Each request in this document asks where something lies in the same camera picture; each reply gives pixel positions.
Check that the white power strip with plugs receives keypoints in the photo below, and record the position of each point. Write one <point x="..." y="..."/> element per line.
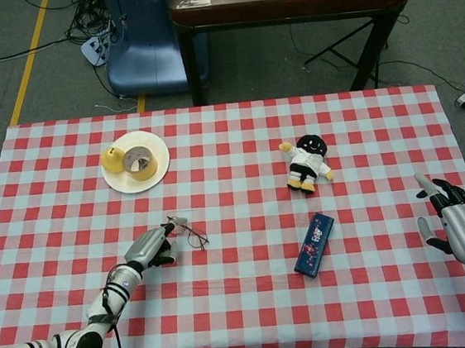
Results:
<point x="94" y="49"/>

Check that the red white checkered tablecloth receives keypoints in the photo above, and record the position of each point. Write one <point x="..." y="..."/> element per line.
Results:
<point x="244" y="289"/>

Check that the thin-framed eyeglasses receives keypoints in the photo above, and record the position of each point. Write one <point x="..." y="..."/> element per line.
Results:
<point x="197" y="238"/>

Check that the black white plush doll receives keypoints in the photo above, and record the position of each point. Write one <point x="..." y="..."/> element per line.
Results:
<point x="308" y="164"/>

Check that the white round plate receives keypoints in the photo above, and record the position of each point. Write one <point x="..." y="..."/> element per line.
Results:
<point x="160" y="156"/>

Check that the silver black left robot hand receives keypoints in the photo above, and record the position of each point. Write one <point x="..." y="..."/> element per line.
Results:
<point x="148" y="245"/>

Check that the dark blue rectangular box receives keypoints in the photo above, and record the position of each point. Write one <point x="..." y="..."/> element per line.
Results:
<point x="315" y="244"/>

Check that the yellow toy pear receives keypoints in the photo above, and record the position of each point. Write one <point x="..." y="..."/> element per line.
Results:
<point x="111" y="161"/>

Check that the blue machine base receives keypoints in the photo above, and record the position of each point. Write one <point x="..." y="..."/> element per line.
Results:
<point x="145" y="58"/>

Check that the brown mahjong table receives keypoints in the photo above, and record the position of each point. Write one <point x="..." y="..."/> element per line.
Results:
<point x="281" y="7"/>

